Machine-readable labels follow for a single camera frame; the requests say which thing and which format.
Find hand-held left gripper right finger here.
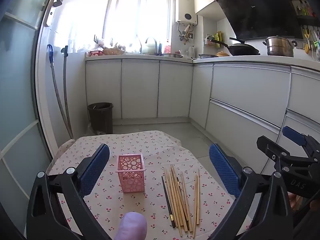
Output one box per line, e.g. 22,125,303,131
207,143,294,240

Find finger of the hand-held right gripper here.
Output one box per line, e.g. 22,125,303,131
257,135,313,173
282,126,320,157

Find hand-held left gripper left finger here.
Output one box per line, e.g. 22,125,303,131
26,144,113,240

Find pink perforated utensil holder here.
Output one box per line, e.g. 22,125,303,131
115,154,146,193

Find bunch of bamboo chopsticks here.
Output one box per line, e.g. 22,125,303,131
164,164,200,238

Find person's right hand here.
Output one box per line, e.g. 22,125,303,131
287,192,304,212

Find person's left hand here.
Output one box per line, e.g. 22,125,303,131
114,211,147,240

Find white cabinet drawer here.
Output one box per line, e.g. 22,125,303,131
287,66,320,117
205,99,282,167
210,64,292,128
281,109,320,143

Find dark brown trash bin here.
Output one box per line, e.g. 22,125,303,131
87,102,114,134

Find cherry print tablecloth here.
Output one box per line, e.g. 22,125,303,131
47,130,253,240

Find narrow white cabinet door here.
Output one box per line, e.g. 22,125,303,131
189,64,214,130

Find white kitchen countertop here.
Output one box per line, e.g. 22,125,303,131
85,54,320,72

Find stainless steel pot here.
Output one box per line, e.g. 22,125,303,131
262,35,298,57

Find black wok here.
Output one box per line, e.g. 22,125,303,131
209,37,261,56

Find frosted glass sliding door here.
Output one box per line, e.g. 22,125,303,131
0,0,64,233

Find wicker basket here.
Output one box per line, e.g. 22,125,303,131
102,48,125,56

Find black range hood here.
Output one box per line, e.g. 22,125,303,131
214,0,304,41

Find white jug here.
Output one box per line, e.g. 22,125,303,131
140,42,157,54

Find curved metal faucet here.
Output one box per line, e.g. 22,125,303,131
145,37,158,55

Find kitchen window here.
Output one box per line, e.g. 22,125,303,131
104,0,173,53

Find wall socket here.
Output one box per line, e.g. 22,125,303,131
291,39,305,50

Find black-handled metal pole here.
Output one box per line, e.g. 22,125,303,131
61,45,74,139

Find yellow-handled scissors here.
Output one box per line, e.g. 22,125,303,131
302,26,311,53

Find wall spice rack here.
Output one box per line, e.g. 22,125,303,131
204,31,223,48

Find blue-handled umbrella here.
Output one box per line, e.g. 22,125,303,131
47,44,73,139

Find wall shelf with bottles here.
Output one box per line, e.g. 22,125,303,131
296,0,320,20

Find white wall water heater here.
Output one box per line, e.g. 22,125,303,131
175,0,198,27

